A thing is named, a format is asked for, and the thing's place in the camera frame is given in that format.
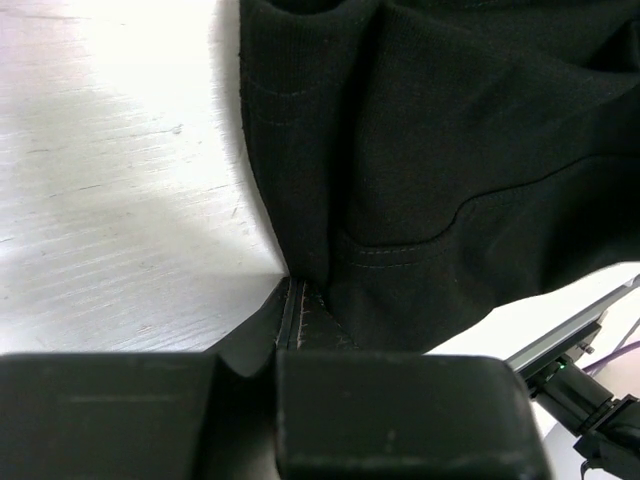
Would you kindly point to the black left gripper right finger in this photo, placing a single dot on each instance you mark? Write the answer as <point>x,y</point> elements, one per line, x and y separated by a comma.
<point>353,414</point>

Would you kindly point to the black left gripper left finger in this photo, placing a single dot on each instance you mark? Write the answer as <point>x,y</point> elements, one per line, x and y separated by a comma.
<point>124,415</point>

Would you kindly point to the black skirt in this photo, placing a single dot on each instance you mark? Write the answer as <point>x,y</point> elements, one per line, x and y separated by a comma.
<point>425,162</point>

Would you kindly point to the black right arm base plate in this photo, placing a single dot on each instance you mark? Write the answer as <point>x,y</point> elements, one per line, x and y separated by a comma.
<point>606,428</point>

